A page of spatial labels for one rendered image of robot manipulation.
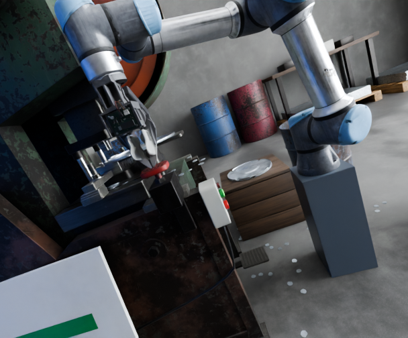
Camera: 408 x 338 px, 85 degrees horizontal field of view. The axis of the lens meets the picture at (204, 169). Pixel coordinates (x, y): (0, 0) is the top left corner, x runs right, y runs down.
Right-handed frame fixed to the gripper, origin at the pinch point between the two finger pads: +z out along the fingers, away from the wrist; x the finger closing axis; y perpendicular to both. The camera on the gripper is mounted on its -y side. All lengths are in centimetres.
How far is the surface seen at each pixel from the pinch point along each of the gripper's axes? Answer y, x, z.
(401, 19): -364, 396, -14
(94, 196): -7.7, -21.6, 4.0
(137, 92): -66, -9, -26
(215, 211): -5.4, 9.2, 21.0
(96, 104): -25.5, -15.2, -21.4
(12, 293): -5, -58, 21
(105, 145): -30.7, -21.3, -8.3
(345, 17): -363, 305, -53
